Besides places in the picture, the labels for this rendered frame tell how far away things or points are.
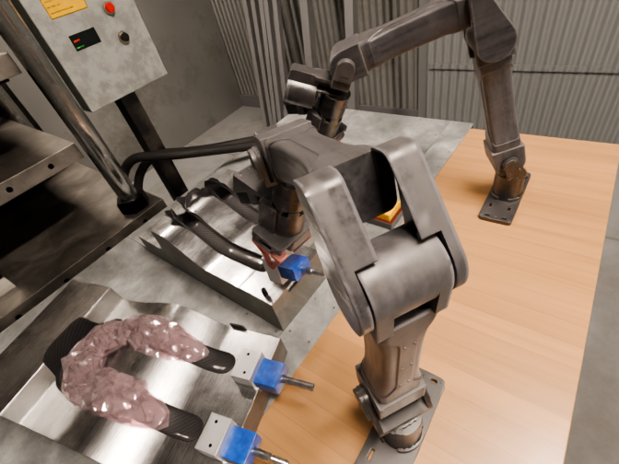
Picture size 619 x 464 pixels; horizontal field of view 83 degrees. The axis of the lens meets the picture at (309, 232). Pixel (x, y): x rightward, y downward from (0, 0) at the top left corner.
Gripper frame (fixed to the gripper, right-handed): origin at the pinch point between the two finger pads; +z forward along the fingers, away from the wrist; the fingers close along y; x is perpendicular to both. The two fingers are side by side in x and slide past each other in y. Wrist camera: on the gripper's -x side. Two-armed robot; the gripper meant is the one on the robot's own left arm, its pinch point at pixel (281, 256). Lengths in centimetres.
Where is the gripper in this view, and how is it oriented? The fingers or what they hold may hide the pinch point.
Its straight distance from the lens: 65.2
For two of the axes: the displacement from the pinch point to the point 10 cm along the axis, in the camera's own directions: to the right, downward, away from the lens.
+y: -6.2, 5.2, -5.8
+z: -1.6, 6.5, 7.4
